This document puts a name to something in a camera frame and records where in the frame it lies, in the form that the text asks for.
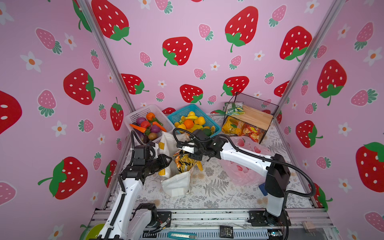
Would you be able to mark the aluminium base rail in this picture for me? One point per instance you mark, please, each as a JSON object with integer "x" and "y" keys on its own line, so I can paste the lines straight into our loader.
{"x": 301, "y": 224}

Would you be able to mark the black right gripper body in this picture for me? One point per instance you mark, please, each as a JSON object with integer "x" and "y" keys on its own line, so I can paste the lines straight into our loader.
{"x": 197, "y": 151}

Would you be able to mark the green bowl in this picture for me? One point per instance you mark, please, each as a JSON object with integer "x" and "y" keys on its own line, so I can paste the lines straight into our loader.
{"x": 90, "y": 232}

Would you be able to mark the yellow toy lemon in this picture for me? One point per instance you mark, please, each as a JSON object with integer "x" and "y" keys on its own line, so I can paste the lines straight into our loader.
{"x": 200, "y": 121}

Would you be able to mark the teal plastic basket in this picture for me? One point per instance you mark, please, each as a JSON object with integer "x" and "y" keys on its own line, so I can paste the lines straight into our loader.
{"x": 176, "y": 117}

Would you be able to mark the white plastic basket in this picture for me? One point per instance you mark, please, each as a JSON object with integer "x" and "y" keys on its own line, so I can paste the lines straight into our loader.
{"x": 160, "y": 118}

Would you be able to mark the floral table mat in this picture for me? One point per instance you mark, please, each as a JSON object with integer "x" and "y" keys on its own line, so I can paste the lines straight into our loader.
{"x": 213, "y": 189}

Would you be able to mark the green snack packet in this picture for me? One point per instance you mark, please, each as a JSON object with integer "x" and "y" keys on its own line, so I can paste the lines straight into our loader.
{"x": 235, "y": 108}

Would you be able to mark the red toy tomato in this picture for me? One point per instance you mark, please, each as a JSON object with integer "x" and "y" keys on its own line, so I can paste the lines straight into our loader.
{"x": 145, "y": 124}

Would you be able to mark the blue box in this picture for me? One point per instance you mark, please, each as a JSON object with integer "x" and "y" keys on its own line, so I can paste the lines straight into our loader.
{"x": 262, "y": 189}

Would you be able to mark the brown toy potato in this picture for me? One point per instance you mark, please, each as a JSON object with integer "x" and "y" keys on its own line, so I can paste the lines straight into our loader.
{"x": 152, "y": 136}

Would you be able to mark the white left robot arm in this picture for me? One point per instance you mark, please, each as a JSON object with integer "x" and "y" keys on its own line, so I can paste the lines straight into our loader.
{"x": 125, "y": 222}

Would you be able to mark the pink plastic grocery bag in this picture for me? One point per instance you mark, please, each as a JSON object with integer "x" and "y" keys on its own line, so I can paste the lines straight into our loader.
{"x": 239, "y": 174}

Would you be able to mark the teal utility knife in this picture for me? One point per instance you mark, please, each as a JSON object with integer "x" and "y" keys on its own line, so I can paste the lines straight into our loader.
{"x": 182, "y": 236}

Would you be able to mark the small black circuit board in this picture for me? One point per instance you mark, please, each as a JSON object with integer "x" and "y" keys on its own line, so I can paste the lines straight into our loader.
{"x": 226, "y": 232}

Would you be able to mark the black wire wooden shelf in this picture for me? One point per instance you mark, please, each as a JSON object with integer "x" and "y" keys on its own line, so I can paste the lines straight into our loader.
{"x": 258, "y": 113}

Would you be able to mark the yellow snack packets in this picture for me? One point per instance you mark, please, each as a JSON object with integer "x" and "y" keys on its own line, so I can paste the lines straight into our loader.
{"x": 235, "y": 127}

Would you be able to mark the green toy lime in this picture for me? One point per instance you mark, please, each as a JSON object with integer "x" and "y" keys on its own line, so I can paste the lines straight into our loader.
{"x": 207, "y": 131}

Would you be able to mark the orange toy pepper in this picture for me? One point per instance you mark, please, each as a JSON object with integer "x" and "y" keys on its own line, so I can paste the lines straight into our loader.
{"x": 150, "y": 116}

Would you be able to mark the orange toy carrot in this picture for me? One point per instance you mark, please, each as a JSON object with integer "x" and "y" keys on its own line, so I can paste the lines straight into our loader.
{"x": 140, "y": 129}
{"x": 161, "y": 127}

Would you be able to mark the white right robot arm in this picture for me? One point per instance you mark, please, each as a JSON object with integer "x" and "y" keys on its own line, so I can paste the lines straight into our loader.
{"x": 273, "y": 168}

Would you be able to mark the orange black snack packet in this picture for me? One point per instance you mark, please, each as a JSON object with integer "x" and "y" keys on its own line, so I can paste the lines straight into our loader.
{"x": 183, "y": 161}

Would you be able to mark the white canvas tote bag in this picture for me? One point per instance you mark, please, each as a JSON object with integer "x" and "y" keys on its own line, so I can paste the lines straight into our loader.
{"x": 173, "y": 182}

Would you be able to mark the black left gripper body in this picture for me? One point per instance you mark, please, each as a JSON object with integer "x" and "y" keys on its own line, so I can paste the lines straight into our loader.
{"x": 156, "y": 164}

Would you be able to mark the purple toy onion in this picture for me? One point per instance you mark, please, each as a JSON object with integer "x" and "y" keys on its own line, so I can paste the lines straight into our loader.
{"x": 155, "y": 129}
{"x": 140, "y": 120}

